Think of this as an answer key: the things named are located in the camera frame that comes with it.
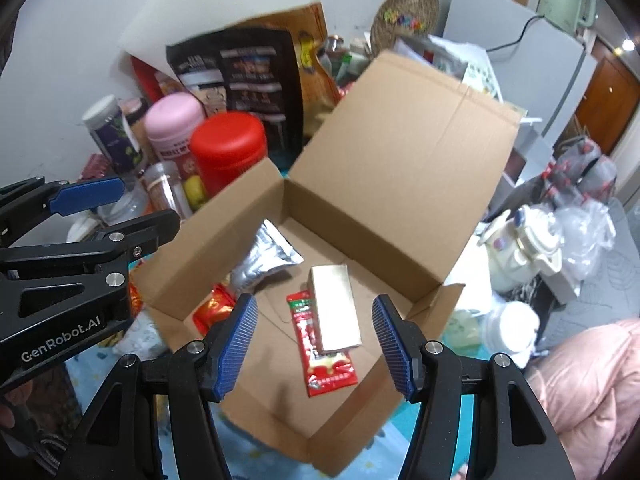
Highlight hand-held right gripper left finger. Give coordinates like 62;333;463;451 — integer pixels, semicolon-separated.
60;292;258;480

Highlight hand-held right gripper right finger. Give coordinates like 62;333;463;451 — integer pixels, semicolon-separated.
371;294;571;480

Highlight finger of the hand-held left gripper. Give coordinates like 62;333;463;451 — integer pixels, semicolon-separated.
0;176;126;247
0;209;181;331

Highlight small red snack packet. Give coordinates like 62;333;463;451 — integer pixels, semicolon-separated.
192;284;237;338

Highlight long red snack packet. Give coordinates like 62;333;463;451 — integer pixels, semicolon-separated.
286;290;360;398

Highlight gold rectangular box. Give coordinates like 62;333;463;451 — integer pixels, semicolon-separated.
307;262;363;353

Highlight white and blue packet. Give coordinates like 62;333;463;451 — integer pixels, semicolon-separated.
112;310;166;356

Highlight silver foil packet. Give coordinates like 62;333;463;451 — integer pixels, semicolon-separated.
229;219;305;293

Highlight brown cardboard box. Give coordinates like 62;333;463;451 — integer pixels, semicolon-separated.
131;49;522;478

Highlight person's left hand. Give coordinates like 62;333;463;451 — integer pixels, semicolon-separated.
0;387;23;431

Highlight dark red sachets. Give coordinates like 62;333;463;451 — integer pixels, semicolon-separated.
77;152;113;181

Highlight dark jar with white lid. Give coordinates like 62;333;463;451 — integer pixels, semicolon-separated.
81;94;146;176

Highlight pink jar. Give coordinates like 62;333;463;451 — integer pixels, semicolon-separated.
145;92;206;171

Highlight light blue floral cloth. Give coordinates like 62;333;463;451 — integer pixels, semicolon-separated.
65;330;426;480

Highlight jar with red lid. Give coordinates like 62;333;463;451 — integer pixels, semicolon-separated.
189;111;267;198

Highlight red bag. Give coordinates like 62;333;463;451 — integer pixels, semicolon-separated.
131;55;173;106

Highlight white teapot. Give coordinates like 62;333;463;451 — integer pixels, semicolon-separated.
477;205;563;293

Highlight black printed bag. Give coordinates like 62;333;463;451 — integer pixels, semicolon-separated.
166;27;306;153

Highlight pink puffer jacket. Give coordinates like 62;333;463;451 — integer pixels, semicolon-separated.
525;317;640;480

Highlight clear plastic bag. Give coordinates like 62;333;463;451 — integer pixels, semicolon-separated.
555;200;616;281

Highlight grey quilted cover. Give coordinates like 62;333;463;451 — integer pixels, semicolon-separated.
542;195;640;356

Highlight white foam board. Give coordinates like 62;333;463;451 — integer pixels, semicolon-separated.
119;0;326;66

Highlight orange printed bag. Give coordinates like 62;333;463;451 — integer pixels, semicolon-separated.
260;2;341;131

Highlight grey patterned bag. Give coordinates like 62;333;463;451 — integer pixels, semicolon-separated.
542;137;618;206

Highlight white printed paper box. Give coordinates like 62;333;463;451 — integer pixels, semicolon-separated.
430;35;503;103

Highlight white fridge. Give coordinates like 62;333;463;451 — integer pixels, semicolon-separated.
442;0;598;146

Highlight brown wooden door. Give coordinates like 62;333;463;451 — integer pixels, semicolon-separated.
572;37;640;156

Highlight round woven mat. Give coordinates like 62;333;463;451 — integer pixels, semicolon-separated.
370;0;441;56

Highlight black cable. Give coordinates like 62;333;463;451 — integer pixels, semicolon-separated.
485;12;546;53

